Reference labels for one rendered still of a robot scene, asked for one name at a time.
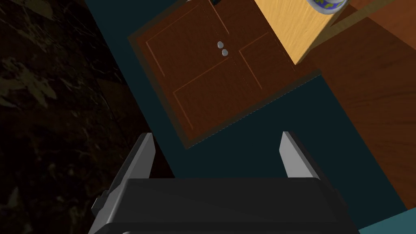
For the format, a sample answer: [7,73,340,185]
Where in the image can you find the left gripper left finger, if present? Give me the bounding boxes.
[106,132,156,196]

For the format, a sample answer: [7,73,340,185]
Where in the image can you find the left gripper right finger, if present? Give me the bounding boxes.
[279,131,323,180]

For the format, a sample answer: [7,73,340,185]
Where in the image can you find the dark brown two-door cupboard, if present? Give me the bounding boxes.
[128,0,322,150]

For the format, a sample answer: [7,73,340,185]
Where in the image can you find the brown wooden furniture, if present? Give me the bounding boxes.
[307,0,416,210]

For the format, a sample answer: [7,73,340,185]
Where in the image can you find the light yellow wooden table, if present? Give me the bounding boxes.
[253,0,340,66]

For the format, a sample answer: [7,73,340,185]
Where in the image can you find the white blue-yellow patterned bowl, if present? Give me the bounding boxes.
[305,0,350,15]

